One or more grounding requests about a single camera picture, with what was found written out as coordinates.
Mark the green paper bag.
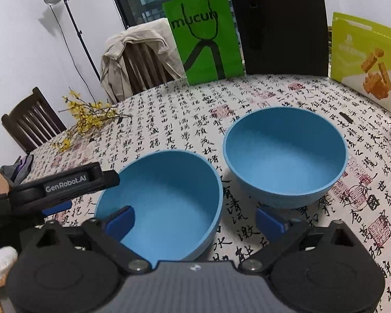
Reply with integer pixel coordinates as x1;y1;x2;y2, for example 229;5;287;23
162;0;245;86

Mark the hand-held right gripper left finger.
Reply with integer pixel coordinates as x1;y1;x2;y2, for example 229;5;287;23
20;206;152;275

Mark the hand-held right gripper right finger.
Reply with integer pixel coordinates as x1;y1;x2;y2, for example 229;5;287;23
239;208;370;275

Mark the grey purple pouch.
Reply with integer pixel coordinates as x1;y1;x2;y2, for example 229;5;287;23
0;155;35;185

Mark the black paper bag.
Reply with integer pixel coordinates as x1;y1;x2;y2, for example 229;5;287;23
226;0;329;77

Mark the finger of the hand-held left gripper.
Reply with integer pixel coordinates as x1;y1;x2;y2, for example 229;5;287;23
99;170;120;191
44;200;73;216

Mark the yellow-green snack box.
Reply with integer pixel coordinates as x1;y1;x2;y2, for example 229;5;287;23
331;12;391;113

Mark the yellow flower branch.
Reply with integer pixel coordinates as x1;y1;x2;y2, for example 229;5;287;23
50;89;132;153

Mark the blue bowl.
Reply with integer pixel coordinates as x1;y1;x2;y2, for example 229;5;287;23
222;106;349;209
94;150;224;262

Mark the beige jacket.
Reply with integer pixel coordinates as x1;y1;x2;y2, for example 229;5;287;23
100;18;187;104

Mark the dark wooden chair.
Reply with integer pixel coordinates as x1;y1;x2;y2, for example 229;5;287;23
122;42;176;96
1;87;67;154

